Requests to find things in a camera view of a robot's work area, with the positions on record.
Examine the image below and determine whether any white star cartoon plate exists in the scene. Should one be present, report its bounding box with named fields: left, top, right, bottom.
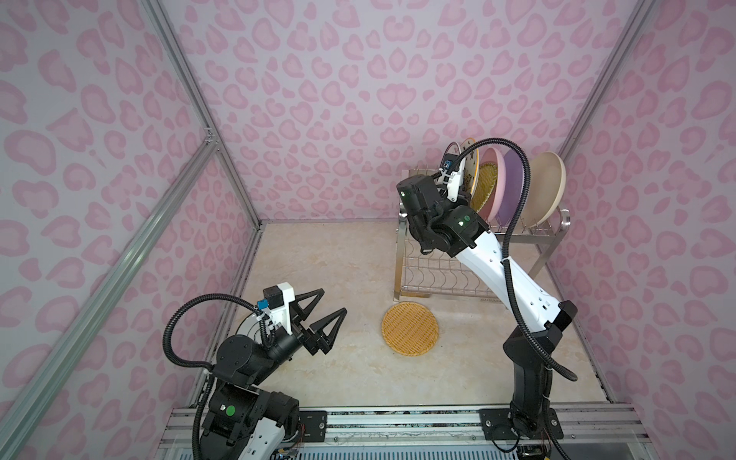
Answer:
left=462, top=149, right=480, bottom=199

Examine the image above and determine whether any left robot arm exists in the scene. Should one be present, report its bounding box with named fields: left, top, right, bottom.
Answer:
left=192, top=283, right=348, bottom=459

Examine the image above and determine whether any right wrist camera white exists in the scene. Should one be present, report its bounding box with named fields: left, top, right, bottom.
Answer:
left=437, top=159, right=466, bottom=202

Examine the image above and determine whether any orange woven pattern plate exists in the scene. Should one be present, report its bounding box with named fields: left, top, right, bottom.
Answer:
left=381, top=302, right=440, bottom=357

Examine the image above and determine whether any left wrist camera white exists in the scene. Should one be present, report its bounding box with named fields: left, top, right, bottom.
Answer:
left=257, top=282, right=295, bottom=335

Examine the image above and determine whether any aluminium frame profile left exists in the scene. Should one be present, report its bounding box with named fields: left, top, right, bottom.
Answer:
left=1, top=1, right=252, bottom=459

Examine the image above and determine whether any white plate orange sunburst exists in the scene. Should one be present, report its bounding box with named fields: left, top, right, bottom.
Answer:
left=440, top=142, right=464, bottom=174

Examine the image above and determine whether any aluminium frame profile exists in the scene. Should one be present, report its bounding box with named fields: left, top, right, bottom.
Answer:
left=1, top=1, right=252, bottom=459
left=558, top=0, right=660, bottom=162

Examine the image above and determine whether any white plate black rim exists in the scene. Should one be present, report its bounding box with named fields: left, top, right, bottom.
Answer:
left=235, top=314, right=263, bottom=344

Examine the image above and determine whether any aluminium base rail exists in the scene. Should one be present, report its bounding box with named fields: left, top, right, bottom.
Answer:
left=154, top=367, right=657, bottom=460

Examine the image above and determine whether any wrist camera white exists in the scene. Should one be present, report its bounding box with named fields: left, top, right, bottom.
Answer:
left=257, top=282, right=295, bottom=335
left=437, top=159, right=466, bottom=202

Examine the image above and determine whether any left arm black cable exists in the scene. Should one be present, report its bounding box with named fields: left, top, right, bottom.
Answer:
left=162, top=292, right=271, bottom=460

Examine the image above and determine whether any cream beige plate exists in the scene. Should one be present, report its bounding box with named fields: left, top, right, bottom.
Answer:
left=521, top=151, right=567, bottom=227

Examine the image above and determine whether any purple plate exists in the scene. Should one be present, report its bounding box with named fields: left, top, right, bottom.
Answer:
left=496, top=151, right=524, bottom=226

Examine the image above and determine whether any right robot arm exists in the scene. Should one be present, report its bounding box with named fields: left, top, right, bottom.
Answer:
left=397, top=176, right=577, bottom=439

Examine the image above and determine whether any stainless steel dish rack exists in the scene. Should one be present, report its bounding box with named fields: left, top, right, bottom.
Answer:
left=397, top=172, right=562, bottom=312

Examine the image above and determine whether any green yellow woven plate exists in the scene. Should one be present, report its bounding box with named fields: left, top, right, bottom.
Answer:
left=470, top=163, right=498, bottom=214

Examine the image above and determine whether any pink plate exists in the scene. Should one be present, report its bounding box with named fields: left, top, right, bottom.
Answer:
left=476, top=147, right=507, bottom=222

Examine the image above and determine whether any aluminium frame profile right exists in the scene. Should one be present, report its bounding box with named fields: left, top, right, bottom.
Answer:
left=558, top=0, right=660, bottom=162

